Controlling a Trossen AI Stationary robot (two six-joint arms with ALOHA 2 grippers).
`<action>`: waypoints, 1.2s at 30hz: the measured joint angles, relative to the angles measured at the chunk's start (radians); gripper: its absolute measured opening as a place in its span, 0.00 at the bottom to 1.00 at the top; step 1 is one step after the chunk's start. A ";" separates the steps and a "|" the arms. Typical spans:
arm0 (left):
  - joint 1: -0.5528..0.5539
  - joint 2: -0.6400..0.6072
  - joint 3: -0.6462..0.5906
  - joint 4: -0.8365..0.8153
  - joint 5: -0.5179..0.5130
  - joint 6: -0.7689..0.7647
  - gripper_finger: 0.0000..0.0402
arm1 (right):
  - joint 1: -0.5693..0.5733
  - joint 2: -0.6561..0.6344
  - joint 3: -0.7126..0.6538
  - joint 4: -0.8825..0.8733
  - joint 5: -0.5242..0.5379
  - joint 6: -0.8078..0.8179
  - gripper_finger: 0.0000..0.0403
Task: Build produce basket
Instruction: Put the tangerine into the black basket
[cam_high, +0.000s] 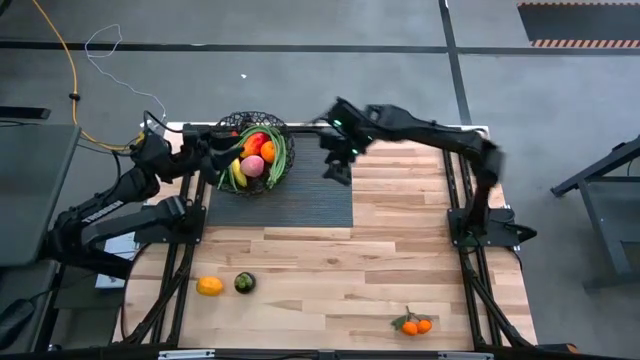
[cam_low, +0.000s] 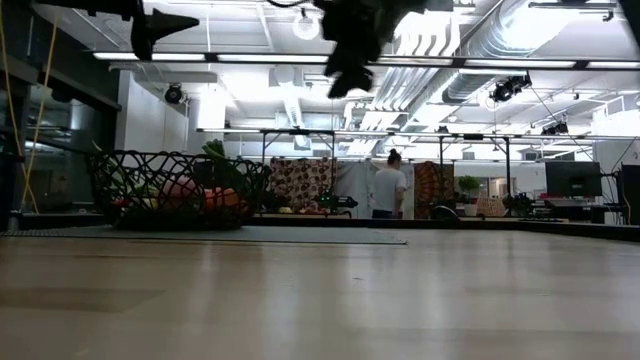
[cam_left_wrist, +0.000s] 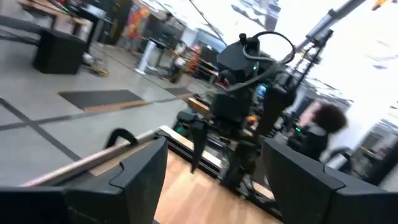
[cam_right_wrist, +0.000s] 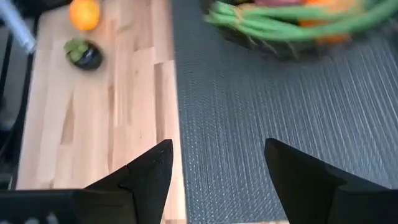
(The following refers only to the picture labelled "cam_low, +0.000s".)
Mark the white patterned cloth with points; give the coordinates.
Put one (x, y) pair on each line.
(355, 185)

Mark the black computer monitor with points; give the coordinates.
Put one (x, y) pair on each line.
(631, 192)
(572, 179)

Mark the black background robot arm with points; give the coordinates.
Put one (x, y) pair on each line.
(345, 202)

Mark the green potted plant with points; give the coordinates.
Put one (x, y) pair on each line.
(469, 186)

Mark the brown floral cloth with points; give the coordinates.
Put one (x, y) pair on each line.
(300, 177)

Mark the round black ceiling camera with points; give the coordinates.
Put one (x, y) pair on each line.
(173, 93)

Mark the orange mandala cloth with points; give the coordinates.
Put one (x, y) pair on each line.
(430, 185)

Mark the green long beans bunch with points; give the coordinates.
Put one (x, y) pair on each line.
(215, 149)

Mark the black ceiling-mounted rig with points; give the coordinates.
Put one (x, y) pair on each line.
(555, 129)
(510, 87)

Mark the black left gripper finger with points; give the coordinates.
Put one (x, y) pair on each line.
(165, 25)

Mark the person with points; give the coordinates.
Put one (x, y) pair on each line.
(389, 185)

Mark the black background table frame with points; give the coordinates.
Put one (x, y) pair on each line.
(333, 150)

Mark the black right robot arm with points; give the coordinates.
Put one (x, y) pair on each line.
(634, 10)

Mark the black aluminium table frame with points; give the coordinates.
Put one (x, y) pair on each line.
(575, 230)

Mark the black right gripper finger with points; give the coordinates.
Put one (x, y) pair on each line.
(357, 60)
(352, 86)

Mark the pink peach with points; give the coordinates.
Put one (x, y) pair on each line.
(177, 192)

